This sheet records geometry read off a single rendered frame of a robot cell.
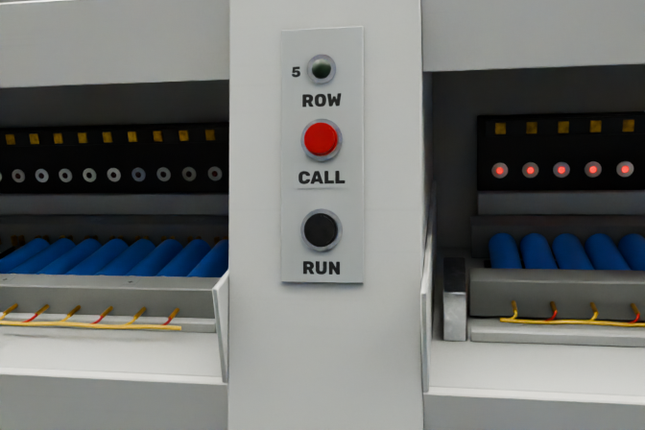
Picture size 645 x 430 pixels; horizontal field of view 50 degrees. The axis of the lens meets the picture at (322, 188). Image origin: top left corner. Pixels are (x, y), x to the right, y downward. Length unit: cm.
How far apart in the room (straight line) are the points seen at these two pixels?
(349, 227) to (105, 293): 16
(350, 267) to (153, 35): 16
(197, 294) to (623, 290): 23
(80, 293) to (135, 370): 7
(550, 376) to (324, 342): 11
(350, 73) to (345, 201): 6
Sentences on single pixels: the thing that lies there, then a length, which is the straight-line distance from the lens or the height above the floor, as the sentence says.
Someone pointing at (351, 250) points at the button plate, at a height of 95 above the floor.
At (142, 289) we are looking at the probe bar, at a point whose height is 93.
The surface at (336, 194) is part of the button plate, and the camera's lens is 33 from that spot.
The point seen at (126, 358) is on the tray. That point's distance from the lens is 39.
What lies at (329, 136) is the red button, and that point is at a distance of 33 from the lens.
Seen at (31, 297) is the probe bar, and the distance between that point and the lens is 45.
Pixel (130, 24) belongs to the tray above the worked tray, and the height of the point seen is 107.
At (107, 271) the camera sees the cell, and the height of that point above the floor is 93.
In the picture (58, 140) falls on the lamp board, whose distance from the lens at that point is 57.
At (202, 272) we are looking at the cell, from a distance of 44.
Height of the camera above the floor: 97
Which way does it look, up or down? 2 degrees up
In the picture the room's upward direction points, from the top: straight up
